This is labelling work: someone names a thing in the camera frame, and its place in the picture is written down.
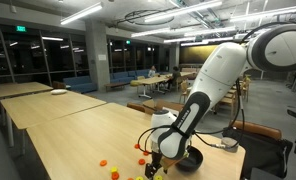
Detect linear ceiling light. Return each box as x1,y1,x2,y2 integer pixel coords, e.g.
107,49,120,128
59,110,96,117
131,27,172,38
143,0,223,24
60,1,104,26
229,3,296,23

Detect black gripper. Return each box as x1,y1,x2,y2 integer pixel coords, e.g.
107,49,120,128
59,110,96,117
144,150,170,180

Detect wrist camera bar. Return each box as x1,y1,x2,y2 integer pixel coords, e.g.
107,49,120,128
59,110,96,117
161,150,190,169

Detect low wooden bench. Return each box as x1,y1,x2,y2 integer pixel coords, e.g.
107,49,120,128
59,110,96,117
104,81,128,93

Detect seated person dark clothes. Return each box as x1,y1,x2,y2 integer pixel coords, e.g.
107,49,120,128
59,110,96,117
167,66,182,90

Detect yellow pouf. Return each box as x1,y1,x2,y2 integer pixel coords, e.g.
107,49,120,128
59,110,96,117
130,79,143,88

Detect white plate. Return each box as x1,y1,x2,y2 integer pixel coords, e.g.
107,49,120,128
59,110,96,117
50,88,68,96

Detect wooden table with plate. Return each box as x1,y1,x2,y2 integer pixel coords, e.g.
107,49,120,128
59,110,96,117
0,89,108,148

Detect wooden dining table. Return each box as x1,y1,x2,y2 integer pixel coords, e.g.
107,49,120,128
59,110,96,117
138,75,172,100

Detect black ceiling ring track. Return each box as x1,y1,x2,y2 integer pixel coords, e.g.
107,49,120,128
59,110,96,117
123,9,176,26

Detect long blue sofa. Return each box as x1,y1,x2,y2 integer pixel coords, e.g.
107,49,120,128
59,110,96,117
109,68,151,85

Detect grey duct tape roll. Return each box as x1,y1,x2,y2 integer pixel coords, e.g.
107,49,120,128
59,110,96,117
221,136,240,154

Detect black bowl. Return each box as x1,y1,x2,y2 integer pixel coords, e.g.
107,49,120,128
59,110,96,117
174,145,205,173

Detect black bag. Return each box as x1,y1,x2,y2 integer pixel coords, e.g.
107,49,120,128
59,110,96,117
222,127,294,179

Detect seated person light shirt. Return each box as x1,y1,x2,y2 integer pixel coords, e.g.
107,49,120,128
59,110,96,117
147,65,157,78

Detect wooden chair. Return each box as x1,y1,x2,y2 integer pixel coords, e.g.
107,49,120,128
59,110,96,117
219,89,239,116
178,80,193,104

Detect long black cable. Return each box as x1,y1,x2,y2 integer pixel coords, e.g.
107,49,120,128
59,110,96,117
192,78,247,149

